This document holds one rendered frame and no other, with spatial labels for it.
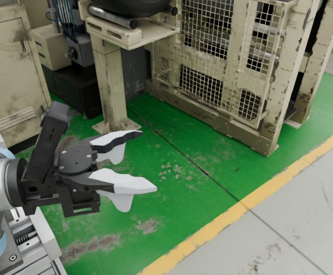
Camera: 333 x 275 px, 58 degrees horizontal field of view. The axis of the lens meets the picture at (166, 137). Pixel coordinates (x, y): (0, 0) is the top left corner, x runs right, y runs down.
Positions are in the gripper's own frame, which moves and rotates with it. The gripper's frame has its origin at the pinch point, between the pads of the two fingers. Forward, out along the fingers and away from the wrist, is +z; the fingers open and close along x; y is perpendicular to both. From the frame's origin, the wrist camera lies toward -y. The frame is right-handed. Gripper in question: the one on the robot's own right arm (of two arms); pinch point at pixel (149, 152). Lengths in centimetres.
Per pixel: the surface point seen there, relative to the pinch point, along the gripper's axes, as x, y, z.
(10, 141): -144, 75, -74
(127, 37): -108, 7, 5
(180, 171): -110, 92, 31
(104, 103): -158, 61, -11
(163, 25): -134, 8, 28
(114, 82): -152, 44, -3
